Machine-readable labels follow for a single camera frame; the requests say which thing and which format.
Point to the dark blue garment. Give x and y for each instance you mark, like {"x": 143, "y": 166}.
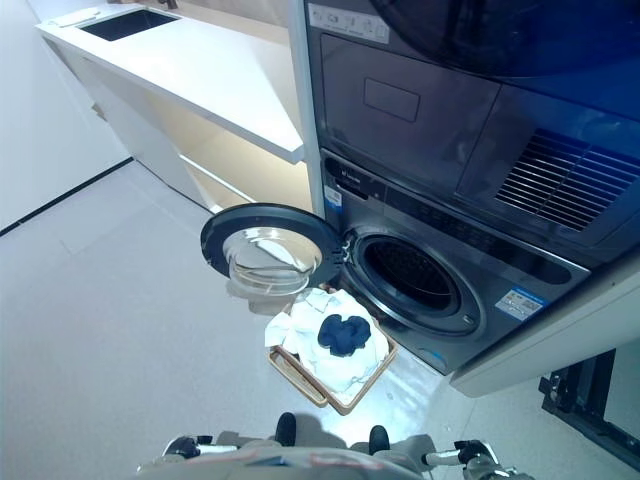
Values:
{"x": 342, "y": 335}

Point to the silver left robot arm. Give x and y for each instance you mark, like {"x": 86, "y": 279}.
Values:
{"x": 195, "y": 445}

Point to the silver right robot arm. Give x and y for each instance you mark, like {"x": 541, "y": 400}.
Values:
{"x": 480, "y": 460}

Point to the wicker laundry basket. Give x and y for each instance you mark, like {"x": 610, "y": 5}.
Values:
{"x": 300, "y": 380}

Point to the white shirt garment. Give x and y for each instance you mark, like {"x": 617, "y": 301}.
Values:
{"x": 310, "y": 320}

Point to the round glass washer door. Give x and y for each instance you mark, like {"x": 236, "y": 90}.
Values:
{"x": 215, "y": 235}

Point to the grey stacked dryer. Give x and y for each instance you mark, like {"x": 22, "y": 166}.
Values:
{"x": 410, "y": 150}

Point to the white countertop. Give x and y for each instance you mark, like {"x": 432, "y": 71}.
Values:
{"x": 200, "y": 65}

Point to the white base cabinet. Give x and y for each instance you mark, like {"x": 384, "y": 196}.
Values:
{"x": 140, "y": 125}

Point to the grey robot torso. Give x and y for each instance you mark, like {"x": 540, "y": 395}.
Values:
{"x": 280, "y": 465}

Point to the black recessed sink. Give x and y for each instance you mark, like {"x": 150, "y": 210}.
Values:
{"x": 130, "y": 25}

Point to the black metal frame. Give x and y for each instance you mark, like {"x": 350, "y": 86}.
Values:
{"x": 565, "y": 395}

